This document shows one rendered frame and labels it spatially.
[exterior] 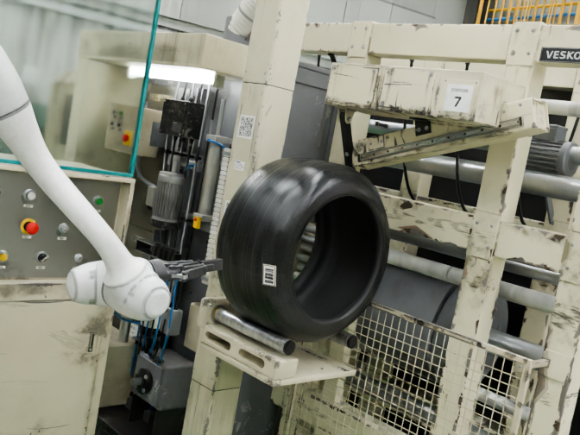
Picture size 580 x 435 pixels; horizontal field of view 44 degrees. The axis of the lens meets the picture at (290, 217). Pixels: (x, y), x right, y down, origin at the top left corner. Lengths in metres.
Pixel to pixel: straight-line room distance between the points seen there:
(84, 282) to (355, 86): 1.16
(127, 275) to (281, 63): 1.04
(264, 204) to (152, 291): 0.56
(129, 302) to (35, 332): 0.90
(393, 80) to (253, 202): 0.62
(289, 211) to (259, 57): 0.62
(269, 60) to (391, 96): 0.41
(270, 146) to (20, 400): 1.16
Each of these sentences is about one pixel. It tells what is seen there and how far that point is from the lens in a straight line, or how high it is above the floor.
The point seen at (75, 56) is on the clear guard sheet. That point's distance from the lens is 2.43.
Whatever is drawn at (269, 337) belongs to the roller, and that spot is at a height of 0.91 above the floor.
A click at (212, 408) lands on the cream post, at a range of 2.55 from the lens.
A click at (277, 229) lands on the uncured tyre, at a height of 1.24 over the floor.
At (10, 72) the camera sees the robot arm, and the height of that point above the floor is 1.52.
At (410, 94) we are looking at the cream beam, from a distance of 2.31.
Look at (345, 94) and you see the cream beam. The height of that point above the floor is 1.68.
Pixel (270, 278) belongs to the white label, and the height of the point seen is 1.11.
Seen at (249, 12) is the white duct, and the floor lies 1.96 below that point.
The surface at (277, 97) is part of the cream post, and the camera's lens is 2.41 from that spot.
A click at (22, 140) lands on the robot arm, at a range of 1.66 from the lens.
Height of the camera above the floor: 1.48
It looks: 6 degrees down
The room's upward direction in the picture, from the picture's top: 10 degrees clockwise
